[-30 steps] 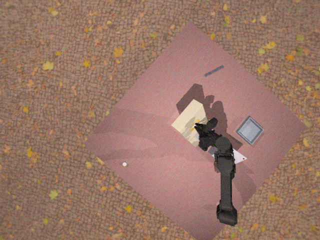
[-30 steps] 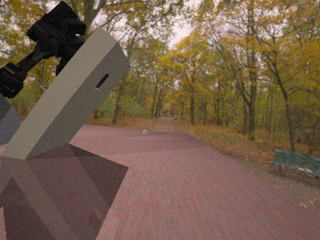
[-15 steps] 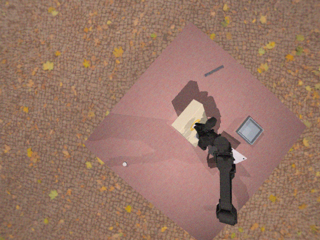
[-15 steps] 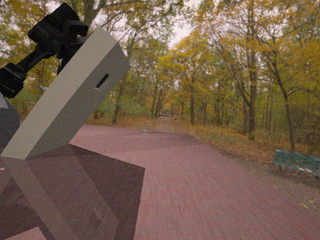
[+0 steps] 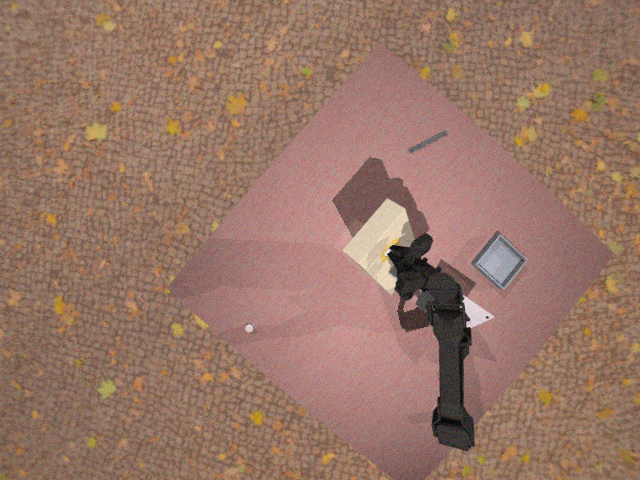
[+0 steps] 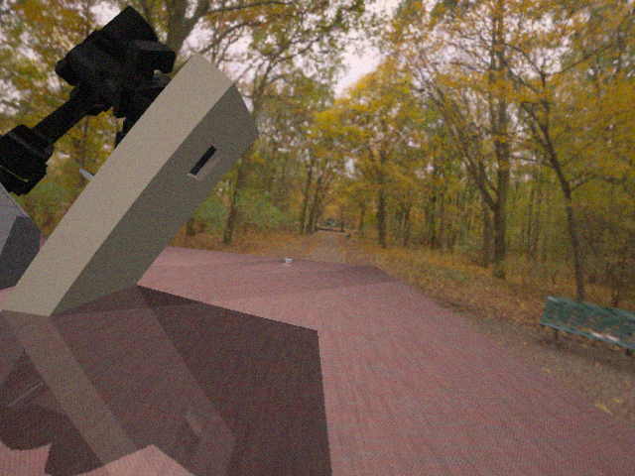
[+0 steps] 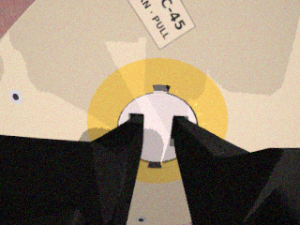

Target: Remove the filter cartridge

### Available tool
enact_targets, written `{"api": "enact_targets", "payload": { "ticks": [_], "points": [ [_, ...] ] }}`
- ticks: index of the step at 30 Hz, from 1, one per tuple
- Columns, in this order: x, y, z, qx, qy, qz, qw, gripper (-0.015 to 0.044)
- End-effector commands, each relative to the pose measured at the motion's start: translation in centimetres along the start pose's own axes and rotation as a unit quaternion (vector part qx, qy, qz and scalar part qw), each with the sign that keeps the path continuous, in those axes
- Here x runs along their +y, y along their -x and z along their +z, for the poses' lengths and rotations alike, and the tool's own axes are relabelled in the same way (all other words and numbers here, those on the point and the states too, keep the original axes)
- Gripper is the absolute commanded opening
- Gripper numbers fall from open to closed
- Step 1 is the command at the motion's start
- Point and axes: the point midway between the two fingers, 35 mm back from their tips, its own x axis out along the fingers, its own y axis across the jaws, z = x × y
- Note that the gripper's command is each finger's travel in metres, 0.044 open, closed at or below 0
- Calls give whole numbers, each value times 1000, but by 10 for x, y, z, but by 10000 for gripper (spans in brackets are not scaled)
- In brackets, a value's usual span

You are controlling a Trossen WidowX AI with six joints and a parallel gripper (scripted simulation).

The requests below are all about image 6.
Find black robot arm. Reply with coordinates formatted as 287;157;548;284
0;5;158;196

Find white flat panel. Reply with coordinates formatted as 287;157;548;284
79;168;95;180

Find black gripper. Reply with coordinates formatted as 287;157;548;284
89;40;177;149

